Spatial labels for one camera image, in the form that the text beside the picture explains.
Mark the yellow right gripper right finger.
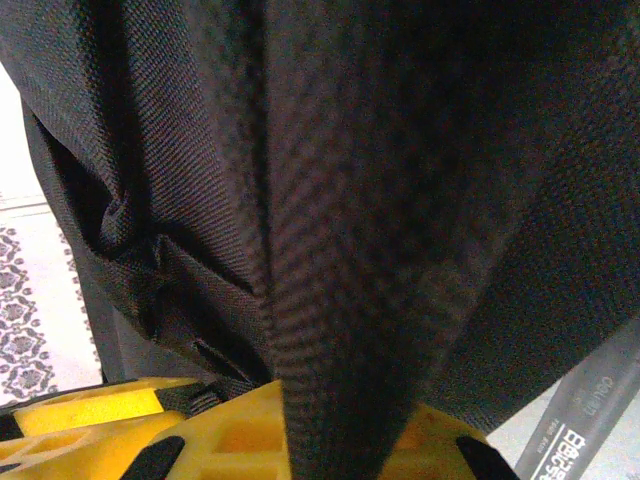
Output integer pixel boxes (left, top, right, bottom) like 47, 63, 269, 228
397, 402, 516, 480

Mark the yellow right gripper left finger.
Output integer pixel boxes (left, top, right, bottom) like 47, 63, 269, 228
0, 377, 292, 480

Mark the grey stationery box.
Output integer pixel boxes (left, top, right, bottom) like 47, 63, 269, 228
514, 319, 640, 480

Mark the black backpack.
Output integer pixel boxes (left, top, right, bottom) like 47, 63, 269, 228
0, 0, 640, 480

